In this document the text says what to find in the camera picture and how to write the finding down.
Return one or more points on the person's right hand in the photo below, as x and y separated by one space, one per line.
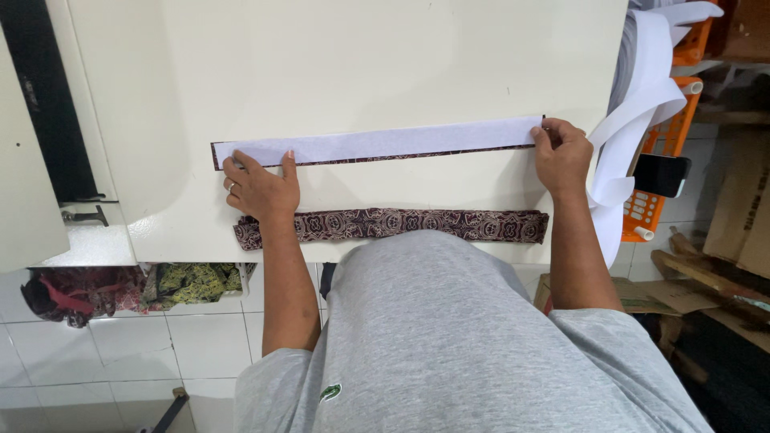
563 159

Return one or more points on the person's left hand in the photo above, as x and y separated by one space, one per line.
260 191

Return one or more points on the white interfacing strip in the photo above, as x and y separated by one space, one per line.
385 141

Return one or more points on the cream heat press machine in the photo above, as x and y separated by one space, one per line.
240 120

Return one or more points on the black smartphone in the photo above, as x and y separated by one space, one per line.
660 174

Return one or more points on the orange plastic crate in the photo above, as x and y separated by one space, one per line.
665 144

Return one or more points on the folded maroon batik fabric strip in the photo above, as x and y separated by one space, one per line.
391 225

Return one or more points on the heap of colourful fabric scraps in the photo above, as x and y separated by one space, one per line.
132 290

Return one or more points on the black metal lever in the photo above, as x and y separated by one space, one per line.
87 215

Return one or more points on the cardboard boxes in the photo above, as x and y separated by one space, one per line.
743 150

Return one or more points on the pile of wooden scraps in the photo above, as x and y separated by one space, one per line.
698 300

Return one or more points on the person's grey t-shirt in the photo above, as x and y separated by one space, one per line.
463 343

